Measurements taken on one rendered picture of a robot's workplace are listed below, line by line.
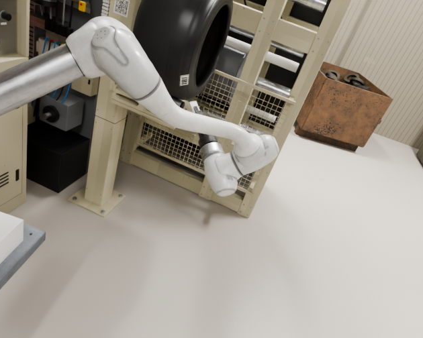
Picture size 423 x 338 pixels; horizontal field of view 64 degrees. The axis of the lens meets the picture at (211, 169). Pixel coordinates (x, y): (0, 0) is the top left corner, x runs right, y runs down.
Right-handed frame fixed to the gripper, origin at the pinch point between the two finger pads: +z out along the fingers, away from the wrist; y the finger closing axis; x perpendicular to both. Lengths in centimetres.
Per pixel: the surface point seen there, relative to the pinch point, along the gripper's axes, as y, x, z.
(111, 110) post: 38, -34, 39
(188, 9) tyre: -25.7, 4.4, 28.9
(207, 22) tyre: -21.2, 11.7, 25.8
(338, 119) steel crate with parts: 200, 227, 97
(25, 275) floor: 66, -91, -30
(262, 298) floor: 93, 25, -73
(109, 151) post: 61, -40, 28
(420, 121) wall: 273, 418, 106
